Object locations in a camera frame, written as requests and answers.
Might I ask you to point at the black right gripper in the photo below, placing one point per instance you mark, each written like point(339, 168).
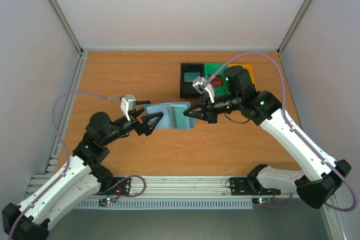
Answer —
point(208, 109)

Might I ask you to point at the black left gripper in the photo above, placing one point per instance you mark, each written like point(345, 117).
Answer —
point(139, 127)

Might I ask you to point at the teal blue card holder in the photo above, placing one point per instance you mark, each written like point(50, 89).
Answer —
point(165, 122)

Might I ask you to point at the red credit card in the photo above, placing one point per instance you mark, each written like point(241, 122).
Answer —
point(217, 82)

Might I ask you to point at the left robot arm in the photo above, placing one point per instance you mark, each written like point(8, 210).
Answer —
point(81, 176)

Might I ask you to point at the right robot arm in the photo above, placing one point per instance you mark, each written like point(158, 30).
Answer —
point(320, 174)

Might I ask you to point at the black storage bin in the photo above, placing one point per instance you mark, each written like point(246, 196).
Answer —
point(186, 90)

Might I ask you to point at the green storage bin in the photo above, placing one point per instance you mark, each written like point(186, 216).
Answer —
point(209, 69)

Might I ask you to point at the yellow storage bin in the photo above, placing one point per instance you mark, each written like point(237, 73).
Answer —
point(248, 67)

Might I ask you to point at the left small circuit board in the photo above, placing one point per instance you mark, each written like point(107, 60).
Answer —
point(107, 201)

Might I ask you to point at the small circuit board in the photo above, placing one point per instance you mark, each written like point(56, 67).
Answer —
point(107, 201)
point(262, 200)

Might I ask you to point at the right small circuit board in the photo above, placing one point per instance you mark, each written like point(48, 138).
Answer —
point(262, 200)

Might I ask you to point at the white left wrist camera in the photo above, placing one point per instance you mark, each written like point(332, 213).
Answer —
point(128, 103)

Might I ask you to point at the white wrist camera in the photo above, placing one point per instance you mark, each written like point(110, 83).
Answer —
point(201, 85)
point(128, 103)

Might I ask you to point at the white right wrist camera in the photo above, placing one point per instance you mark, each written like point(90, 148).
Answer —
point(201, 85)

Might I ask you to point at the aluminium front rail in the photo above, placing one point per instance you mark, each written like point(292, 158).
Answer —
point(165, 186)

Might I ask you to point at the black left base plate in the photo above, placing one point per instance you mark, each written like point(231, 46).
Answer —
point(123, 186)

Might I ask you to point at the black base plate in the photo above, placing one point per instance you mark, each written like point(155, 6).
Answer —
point(123, 186)
point(241, 186)

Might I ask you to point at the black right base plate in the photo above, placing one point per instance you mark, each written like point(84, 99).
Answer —
point(241, 186)

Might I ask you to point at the grey slotted cable duct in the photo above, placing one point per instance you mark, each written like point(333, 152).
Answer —
point(133, 204)

